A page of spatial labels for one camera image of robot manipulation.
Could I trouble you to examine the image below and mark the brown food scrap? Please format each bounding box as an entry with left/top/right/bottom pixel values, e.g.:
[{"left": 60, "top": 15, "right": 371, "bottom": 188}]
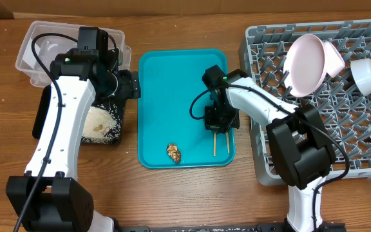
[{"left": 166, "top": 143, "right": 181, "bottom": 163}]

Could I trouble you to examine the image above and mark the clear plastic waste bin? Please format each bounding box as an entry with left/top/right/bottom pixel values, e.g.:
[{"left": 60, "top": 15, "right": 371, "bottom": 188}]
[{"left": 15, "top": 21, "right": 131, "bottom": 88}]

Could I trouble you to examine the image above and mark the large pink plate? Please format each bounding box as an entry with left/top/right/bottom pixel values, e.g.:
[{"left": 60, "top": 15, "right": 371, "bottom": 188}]
[{"left": 283, "top": 34, "right": 326, "bottom": 97}]

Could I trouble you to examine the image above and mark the white rice pile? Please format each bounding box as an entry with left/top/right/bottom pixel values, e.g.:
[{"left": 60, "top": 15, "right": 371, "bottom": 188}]
[{"left": 81, "top": 104, "right": 125, "bottom": 144}]

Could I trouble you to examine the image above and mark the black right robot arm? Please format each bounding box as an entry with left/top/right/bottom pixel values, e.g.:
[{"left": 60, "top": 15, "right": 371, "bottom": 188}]
[{"left": 202, "top": 65, "right": 336, "bottom": 231}]

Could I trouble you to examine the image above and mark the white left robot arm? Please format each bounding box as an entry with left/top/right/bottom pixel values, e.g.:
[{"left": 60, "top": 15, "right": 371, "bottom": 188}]
[{"left": 6, "top": 26, "right": 141, "bottom": 231}]

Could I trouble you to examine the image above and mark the black tray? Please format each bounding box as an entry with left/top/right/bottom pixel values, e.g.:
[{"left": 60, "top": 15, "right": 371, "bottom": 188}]
[{"left": 32, "top": 85, "right": 126, "bottom": 144}]

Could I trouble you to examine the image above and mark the wooden chopstick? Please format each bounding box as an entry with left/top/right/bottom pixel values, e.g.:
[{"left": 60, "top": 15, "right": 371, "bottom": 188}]
[
  {"left": 225, "top": 132, "right": 230, "bottom": 154},
  {"left": 213, "top": 133, "right": 216, "bottom": 157}
]

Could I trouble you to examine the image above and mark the pink bowl with rice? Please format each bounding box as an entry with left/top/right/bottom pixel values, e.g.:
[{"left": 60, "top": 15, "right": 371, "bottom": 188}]
[{"left": 323, "top": 41, "right": 345, "bottom": 77}]

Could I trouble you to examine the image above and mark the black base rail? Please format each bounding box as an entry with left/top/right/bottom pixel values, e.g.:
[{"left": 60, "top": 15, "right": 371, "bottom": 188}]
[{"left": 114, "top": 222, "right": 347, "bottom": 232}]

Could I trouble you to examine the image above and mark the small white cup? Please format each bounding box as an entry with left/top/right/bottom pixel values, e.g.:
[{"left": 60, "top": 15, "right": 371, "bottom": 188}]
[{"left": 350, "top": 58, "right": 371, "bottom": 96}]

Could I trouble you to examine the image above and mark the teal serving tray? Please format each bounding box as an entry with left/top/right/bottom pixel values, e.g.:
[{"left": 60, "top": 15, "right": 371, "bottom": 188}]
[{"left": 138, "top": 49, "right": 236, "bottom": 169}]

